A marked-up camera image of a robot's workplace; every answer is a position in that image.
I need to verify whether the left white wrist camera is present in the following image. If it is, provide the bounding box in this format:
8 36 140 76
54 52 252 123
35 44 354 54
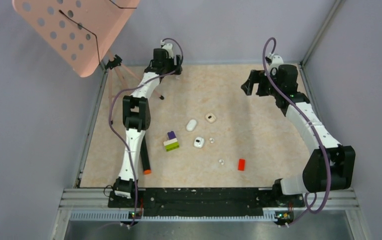
160 40 174 59

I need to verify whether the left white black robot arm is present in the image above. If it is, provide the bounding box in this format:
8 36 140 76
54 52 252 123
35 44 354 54
113 43 182 207

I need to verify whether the pink perforated music stand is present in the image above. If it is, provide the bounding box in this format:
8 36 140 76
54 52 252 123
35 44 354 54
11 0 139 78

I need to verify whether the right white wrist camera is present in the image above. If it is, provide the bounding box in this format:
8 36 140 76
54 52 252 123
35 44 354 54
265 52 284 69

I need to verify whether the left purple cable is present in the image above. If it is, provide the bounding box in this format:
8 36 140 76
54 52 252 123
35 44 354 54
108 37 184 229

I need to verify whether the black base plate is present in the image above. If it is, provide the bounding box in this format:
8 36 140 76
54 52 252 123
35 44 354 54
108 187 305 217

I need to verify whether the black marker orange cap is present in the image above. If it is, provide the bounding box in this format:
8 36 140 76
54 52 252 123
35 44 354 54
140 137 151 175

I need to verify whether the white earbud case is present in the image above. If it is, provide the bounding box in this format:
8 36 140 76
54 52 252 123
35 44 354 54
193 136 205 149
186 119 198 132

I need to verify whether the beige earbud case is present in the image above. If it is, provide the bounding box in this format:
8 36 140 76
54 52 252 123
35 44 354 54
205 112 217 124

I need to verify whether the white closed earbud case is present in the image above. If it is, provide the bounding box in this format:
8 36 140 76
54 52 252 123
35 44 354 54
186 119 198 132

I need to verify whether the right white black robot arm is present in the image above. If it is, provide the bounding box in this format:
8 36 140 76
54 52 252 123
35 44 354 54
241 64 356 206

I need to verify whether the aluminium frame rail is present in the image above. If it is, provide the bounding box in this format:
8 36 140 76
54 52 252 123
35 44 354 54
51 187 371 240

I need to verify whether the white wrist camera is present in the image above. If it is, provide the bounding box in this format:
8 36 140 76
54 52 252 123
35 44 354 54
160 40 174 59
265 52 284 69

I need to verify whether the red toy brick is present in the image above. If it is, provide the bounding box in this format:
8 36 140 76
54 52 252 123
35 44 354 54
238 158 246 171

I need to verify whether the purple white green block stack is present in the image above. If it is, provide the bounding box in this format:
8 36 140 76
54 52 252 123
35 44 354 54
163 130 180 152

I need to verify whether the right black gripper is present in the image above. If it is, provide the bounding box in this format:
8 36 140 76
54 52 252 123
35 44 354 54
242 69 282 97

